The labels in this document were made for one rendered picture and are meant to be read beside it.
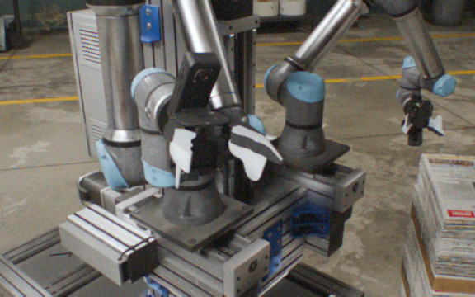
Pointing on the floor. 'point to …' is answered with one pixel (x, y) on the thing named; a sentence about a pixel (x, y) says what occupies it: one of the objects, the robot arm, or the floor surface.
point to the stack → (454, 224)
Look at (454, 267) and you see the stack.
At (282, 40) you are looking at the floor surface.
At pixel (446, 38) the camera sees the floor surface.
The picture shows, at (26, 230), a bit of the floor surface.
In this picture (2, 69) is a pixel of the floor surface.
